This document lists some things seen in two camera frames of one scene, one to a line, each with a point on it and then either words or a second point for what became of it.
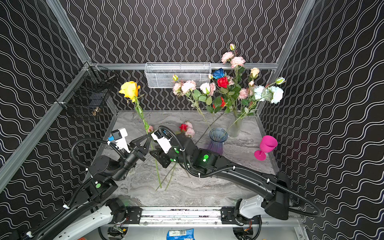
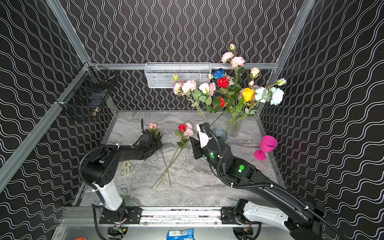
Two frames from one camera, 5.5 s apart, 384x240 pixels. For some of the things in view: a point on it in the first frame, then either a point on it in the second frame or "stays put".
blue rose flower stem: [218, 73] stays put
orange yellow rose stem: [130, 90] → [248, 96]
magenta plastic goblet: [267, 143] stays put
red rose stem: [223, 82] stays put
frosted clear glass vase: [235, 124] stays put
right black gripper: [160, 156] → [199, 149]
